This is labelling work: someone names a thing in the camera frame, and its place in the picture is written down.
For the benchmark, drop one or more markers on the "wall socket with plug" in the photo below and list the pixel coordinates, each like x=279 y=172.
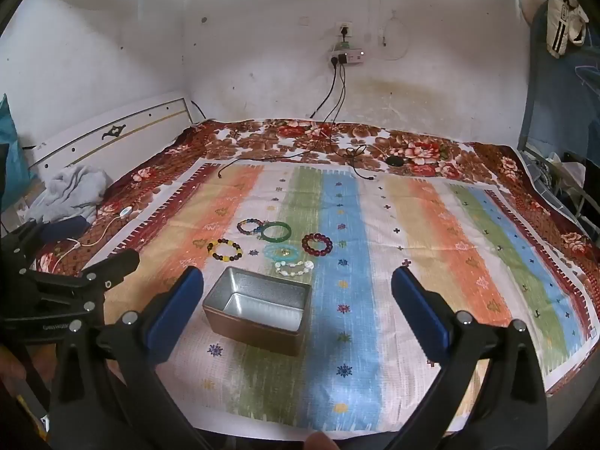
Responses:
x=344 y=30

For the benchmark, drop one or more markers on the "black round disc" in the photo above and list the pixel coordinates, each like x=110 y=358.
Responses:
x=395 y=161

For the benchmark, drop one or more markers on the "blue hanging cloth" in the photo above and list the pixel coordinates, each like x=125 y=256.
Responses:
x=562 y=103

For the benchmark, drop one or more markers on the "white bed headboard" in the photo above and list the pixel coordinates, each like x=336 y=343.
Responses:
x=140 y=122

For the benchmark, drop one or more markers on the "metal rack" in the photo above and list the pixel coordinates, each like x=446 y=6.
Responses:
x=562 y=183

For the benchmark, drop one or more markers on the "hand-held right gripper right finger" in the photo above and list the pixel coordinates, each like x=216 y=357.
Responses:
x=417 y=314

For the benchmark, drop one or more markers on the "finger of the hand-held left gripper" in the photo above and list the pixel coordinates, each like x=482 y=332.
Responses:
x=112 y=266
x=26 y=239

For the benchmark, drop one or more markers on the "white and black hanging jacket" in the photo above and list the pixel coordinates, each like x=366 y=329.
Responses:
x=565 y=14

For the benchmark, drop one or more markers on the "navy blue cloth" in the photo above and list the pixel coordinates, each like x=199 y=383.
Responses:
x=63 y=229

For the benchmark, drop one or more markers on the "white power strip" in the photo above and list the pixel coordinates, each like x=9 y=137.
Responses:
x=351 y=56

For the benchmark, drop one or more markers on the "teal bag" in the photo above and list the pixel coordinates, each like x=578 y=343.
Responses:
x=11 y=150

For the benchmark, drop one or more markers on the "grey crumpled cloth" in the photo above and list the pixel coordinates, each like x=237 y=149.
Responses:
x=70 y=187

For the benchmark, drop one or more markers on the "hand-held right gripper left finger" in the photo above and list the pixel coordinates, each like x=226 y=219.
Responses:
x=176 y=311

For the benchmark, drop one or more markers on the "striped pastel mat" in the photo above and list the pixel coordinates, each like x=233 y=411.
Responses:
x=422 y=225

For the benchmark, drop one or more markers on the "rectangular metal tin box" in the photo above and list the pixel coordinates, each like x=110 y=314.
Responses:
x=262 y=335

